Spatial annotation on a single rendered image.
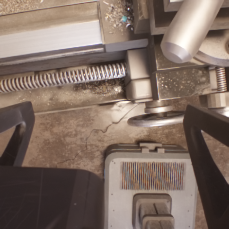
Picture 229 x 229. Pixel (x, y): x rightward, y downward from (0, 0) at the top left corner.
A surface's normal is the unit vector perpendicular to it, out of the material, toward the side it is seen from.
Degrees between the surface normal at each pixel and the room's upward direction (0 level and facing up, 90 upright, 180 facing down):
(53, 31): 36
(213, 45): 0
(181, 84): 0
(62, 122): 0
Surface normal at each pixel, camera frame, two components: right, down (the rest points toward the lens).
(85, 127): 0.00, 0.07
